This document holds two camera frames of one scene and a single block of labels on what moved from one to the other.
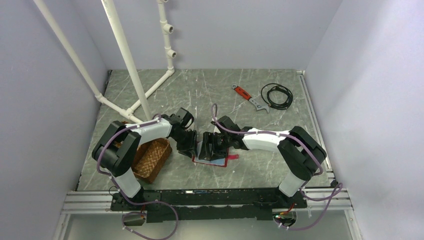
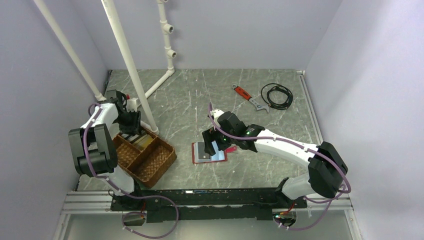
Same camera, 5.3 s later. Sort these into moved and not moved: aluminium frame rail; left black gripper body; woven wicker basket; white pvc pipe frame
Moved: left black gripper body
Not moved: aluminium frame rail; woven wicker basket; white pvc pipe frame
